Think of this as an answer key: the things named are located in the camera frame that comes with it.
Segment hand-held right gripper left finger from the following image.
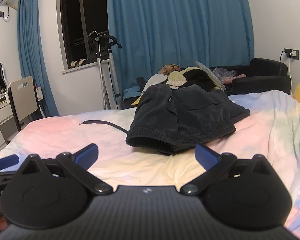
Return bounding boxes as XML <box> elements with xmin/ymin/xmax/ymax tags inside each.
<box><xmin>14</xmin><ymin>144</ymin><xmax>113</xmax><ymax>196</ymax></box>

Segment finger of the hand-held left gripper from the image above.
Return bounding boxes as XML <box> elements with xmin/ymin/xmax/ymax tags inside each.
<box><xmin>0</xmin><ymin>154</ymin><xmax>20</xmax><ymax>172</ymax></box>

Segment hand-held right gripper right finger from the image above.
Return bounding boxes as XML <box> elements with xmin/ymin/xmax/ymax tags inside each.
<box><xmin>180</xmin><ymin>144</ymin><xmax>282</xmax><ymax>196</ymax></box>

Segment black corduroy shorts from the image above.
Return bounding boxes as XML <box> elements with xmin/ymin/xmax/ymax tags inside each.
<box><xmin>78</xmin><ymin>84</ymin><xmax>250</xmax><ymax>155</ymax></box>

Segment white dresser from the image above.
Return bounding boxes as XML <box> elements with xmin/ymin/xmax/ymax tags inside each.
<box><xmin>0</xmin><ymin>97</ymin><xmax>18</xmax><ymax>158</ymax></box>

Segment beige chair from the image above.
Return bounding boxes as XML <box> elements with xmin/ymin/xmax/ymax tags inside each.
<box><xmin>7</xmin><ymin>76</ymin><xmax>44</xmax><ymax>133</ymax></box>

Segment black garment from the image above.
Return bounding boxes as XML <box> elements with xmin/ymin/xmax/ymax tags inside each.
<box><xmin>182</xmin><ymin>69</ymin><xmax>215</xmax><ymax>91</ymax></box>

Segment pink cloth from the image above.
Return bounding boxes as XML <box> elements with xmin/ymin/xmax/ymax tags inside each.
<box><xmin>221</xmin><ymin>74</ymin><xmax>247</xmax><ymax>83</ymax></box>

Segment yellow white knitted garment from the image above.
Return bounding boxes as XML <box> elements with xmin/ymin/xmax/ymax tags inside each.
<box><xmin>166</xmin><ymin>67</ymin><xmax>188</xmax><ymax>89</ymax></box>

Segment clear plastic bag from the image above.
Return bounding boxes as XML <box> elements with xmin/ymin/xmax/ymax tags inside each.
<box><xmin>211</xmin><ymin>67</ymin><xmax>238</xmax><ymax>79</ymax></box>

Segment small beige cloth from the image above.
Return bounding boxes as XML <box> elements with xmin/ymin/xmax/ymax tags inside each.
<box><xmin>70</xmin><ymin>59</ymin><xmax>87</xmax><ymax>68</ymax></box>

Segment metal tripod stand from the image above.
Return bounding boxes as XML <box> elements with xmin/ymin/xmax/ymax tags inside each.
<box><xmin>87</xmin><ymin>30</ymin><xmax>123</xmax><ymax>110</ymax></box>

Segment brown garment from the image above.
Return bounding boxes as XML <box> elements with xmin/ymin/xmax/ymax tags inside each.
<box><xmin>161</xmin><ymin>64</ymin><xmax>182</xmax><ymax>75</ymax></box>

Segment black sofa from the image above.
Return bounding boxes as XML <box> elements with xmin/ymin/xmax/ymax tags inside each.
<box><xmin>210</xmin><ymin>58</ymin><xmax>292</xmax><ymax>95</ymax></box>

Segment narrow blue curtain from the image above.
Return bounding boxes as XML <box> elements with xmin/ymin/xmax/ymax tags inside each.
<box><xmin>17</xmin><ymin>0</ymin><xmax>60</xmax><ymax>117</ymax></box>

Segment wide blue curtain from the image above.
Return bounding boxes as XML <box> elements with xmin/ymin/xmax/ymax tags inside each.
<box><xmin>106</xmin><ymin>0</ymin><xmax>255</xmax><ymax>110</ymax></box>

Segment dark window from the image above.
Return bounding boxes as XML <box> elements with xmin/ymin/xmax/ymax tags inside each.
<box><xmin>56</xmin><ymin>0</ymin><xmax>109</xmax><ymax>75</ymax></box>

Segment white charging cable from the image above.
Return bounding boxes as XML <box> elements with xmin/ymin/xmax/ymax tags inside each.
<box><xmin>279</xmin><ymin>50</ymin><xmax>294</xmax><ymax>94</ymax></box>

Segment dark wall socket with charger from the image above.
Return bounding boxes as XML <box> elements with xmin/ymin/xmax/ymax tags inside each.
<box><xmin>284</xmin><ymin>48</ymin><xmax>299</xmax><ymax>60</ymax></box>

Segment black cable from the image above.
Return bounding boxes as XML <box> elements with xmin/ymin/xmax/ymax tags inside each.
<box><xmin>2</xmin><ymin>2</ymin><xmax>11</xmax><ymax>19</ymax></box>

